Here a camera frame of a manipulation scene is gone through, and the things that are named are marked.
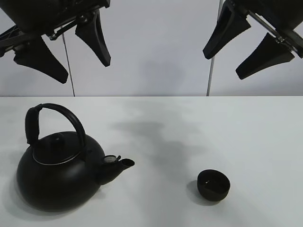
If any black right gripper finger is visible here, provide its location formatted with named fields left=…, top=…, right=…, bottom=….
left=203, top=1, right=251, bottom=59
left=236, top=33, right=294, bottom=80

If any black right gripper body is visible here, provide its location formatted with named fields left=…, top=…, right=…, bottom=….
left=224, top=0, right=303, bottom=58

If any small black teacup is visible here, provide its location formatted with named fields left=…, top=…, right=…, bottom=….
left=197, top=169, right=231, bottom=202

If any black round tea kettle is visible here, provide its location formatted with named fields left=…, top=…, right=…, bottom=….
left=16, top=103, right=135, bottom=212

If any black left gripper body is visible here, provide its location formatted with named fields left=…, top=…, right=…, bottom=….
left=0, top=0, right=110, bottom=56

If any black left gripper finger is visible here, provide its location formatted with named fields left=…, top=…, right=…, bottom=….
left=75, top=9, right=111, bottom=67
left=13, top=37, right=68, bottom=84

